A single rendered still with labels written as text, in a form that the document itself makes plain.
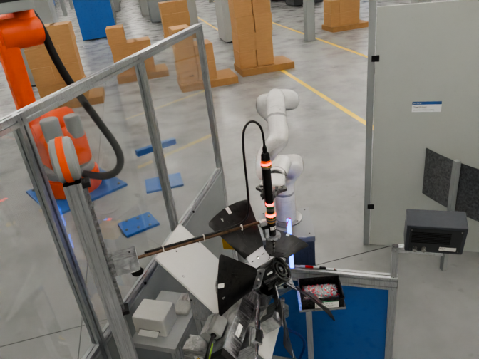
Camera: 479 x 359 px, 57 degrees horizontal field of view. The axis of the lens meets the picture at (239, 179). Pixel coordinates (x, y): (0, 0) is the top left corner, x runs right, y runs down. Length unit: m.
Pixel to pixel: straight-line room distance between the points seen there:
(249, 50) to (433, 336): 7.68
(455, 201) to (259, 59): 7.12
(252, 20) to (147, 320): 8.26
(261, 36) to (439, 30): 6.87
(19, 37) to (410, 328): 4.56
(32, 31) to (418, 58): 3.85
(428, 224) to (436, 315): 1.43
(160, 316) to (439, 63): 2.49
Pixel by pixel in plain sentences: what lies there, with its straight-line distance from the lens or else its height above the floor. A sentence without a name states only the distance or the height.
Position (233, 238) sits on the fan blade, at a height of 1.34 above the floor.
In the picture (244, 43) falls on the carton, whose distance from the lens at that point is 9.85.
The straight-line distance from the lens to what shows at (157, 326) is 2.20.
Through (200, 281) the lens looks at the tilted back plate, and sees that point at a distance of 1.96.
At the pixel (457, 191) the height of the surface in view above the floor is 0.73.
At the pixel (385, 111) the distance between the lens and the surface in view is 3.53.
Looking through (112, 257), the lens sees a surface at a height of 1.45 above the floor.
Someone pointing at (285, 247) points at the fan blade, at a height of 1.18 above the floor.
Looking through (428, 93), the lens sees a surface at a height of 1.38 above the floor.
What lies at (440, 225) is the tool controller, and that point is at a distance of 2.21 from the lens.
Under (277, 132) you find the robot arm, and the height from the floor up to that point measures 1.68.
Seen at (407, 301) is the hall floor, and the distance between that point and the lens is 3.60.
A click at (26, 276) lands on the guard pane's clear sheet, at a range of 1.71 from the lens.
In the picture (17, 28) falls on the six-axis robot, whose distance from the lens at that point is 5.32.
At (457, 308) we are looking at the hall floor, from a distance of 3.64.
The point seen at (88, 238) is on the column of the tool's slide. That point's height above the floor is 1.58.
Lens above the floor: 2.44
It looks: 27 degrees down
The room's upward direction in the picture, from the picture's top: 7 degrees counter-clockwise
